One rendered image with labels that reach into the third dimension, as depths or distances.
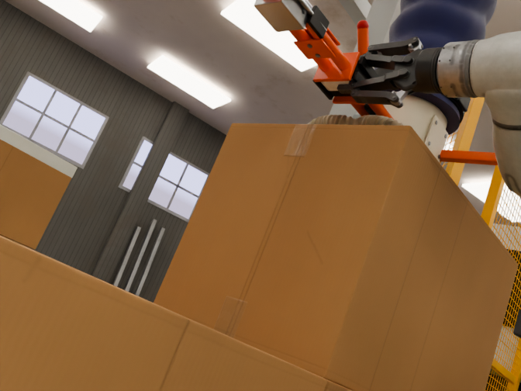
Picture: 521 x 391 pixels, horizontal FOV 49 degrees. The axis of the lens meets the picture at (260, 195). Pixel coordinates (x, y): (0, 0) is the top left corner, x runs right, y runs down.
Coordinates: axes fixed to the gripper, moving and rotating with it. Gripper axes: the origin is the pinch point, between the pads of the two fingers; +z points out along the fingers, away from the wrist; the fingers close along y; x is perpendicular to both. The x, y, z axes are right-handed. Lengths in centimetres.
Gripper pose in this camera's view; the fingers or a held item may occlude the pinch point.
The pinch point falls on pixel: (343, 74)
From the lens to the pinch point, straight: 112.2
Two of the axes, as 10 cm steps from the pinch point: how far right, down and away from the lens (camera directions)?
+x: 5.7, 4.4, 7.0
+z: -7.4, -1.0, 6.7
